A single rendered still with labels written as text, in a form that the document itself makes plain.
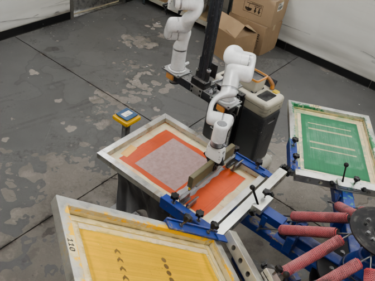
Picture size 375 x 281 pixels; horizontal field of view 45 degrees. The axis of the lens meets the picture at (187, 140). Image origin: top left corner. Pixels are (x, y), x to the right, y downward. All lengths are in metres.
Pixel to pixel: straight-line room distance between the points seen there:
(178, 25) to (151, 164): 0.87
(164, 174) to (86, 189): 1.34
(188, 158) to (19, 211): 1.52
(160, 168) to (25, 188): 1.54
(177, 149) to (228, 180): 0.37
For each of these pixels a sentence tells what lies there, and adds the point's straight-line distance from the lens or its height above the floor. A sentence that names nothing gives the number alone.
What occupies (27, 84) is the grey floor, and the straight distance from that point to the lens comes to 4.99.
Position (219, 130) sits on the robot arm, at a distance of 2.21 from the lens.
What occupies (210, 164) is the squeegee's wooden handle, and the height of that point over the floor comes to 1.14.
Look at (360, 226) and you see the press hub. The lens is 2.08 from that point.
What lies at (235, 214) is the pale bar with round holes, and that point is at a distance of 2.27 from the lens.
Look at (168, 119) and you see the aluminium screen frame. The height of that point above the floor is 0.99.
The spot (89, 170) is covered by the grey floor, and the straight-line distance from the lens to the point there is 3.91.
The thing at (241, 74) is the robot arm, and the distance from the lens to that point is 2.32.
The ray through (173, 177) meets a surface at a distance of 2.51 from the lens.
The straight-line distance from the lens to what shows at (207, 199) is 2.43.
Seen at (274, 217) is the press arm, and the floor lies 1.04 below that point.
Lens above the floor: 2.67
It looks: 38 degrees down
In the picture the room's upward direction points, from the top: 10 degrees clockwise
